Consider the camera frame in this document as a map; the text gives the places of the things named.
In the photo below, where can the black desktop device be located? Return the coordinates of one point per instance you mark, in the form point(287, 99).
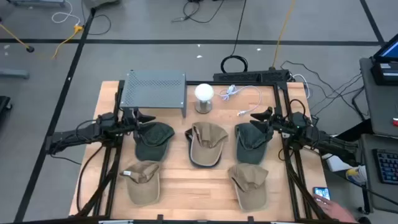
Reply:
point(385, 73)

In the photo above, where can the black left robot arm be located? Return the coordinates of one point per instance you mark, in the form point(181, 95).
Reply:
point(77, 135)

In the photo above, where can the white bulb table lamp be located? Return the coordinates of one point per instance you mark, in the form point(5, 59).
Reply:
point(204, 92)

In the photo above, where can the person's hand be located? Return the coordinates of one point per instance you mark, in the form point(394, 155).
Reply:
point(334, 210)

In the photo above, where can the smartphone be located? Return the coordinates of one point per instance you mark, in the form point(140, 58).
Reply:
point(321, 193)

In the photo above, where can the black keyboard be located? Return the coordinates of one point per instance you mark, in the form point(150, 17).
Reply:
point(387, 166)

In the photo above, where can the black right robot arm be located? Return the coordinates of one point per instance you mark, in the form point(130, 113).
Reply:
point(326, 143)

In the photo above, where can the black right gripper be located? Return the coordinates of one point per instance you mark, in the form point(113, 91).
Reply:
point(278, 126)

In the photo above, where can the tan baseball cap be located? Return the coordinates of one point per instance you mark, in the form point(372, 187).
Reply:
point(143, 186)
point(206, 143)

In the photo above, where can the grey perforated metal shelf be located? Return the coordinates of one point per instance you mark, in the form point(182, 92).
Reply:
point(152, 90)

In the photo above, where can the tan cloth pile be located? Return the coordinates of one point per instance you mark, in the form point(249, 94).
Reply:
point(248, 186)

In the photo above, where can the black laptop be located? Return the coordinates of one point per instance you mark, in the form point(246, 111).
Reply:
point(388, 51)

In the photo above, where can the black perforated box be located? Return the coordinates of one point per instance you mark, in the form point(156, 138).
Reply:
point(248, 76)

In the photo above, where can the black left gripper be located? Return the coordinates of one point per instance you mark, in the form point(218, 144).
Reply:
point(129, 123)

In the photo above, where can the black aluminium table frame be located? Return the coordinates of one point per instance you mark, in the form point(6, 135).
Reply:
point(233, 83)

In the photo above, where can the grey desk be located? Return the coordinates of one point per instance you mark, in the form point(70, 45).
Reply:
point(370, 186)
point(377, 105)

